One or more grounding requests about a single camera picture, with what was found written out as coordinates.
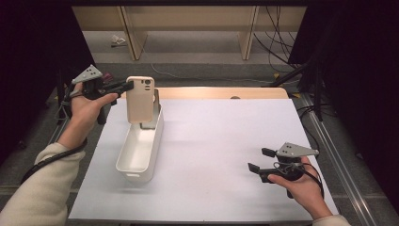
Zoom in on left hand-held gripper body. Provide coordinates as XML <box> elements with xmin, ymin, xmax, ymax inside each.
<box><xmin>72</xmin><ymin>64</ymin><xmax>126</xmax><ymax>126</ymax></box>

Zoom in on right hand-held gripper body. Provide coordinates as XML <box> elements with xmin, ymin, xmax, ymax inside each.
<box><xmin>258</xmin><ymin>141</ymin><xmax>320</xmax><ymax>200</ymax></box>

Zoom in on beige phone case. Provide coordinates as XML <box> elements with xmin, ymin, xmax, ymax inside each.
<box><xmin>125</xmin><ymin>75</ymin><xmax>155</xmax><ymax>124</ymax></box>

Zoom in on white plastic bin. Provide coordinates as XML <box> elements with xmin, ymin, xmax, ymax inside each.
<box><xmin>115</xmin><ymin>103</ymin><xmax>165</xmax><ymax>185</ymax></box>

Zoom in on person's right hand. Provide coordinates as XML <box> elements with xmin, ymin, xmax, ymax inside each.
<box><xmin>267</xmin><ymin>156</ymin><xmax>333</xmax><ymax>220</ymax></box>

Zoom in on person's left hand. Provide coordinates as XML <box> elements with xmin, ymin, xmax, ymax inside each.
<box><xmin>57</xmin><ymin>83</ymin><xmax>120</xmax><ymax>151</ymax></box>

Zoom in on crumpled white paper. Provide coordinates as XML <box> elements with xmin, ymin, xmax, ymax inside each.
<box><xmin>110</xmin><ymin>34</ymin><xmax>127</xmax><ymax>49</ymax></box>

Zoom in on white table sheet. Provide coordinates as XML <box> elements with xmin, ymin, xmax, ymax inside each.
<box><xmin>68</xmin><ymin>98</ymin><xmax>340</xmax><ymax>223</ymax></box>

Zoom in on black curtain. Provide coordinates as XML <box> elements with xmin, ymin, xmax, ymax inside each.
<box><xmin>287</xmin><ymin>0</ymin><xmax>399</xmax><ymax>215</ymax></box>
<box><xmin>0</xmin><ymin>0</ymin><xmax>99</xmax><ymax>158</ymax></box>

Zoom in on black metal stand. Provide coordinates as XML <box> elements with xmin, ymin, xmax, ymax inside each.
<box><xmin>269</xmin><ymin>60</ymin><xmax>325</xmax><ymax>122</ymax></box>

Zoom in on wooden shelf unit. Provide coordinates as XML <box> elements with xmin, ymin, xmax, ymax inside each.
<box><xmin>72</xmin><ymin>5</ymin><xmax>308</xmax><ymax>61</ymax></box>

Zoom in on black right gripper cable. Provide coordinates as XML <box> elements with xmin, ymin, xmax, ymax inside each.
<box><xmin>302</xmin><ymin>162</ymin><xmax>326</xmax><ymax>200</ymax></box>

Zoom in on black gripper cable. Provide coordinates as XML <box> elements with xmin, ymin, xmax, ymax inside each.
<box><xmin>302</xmin><ymin>162</ymin><xmax>326</xmax><ymax>200</ymax></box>
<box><xmin>20</xmin><ymin>137</ymin><xmax>89</xmax><ymax>186</ymax></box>

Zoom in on aluminium floor rail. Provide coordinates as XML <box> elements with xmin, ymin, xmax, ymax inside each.
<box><xmin>300</xmin><ymin>93</ymin><xmax>381</xmax><ymax>226</ymax></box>
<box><xmin>0</xmin><ymin>119</ymin><xmax>72</xmax><ymax>226</ymax></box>

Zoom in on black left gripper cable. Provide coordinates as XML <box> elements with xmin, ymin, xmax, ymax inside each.
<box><xmin>20</xmin><ymin>137</ymin><xmax>89</xmax><ymax>186</ymax></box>

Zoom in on black floor cables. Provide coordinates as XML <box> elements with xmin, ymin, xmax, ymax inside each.
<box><xmin>253</xmin><ymin>6</ymin><xmax>304</xmax><ymax>73</ymax></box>

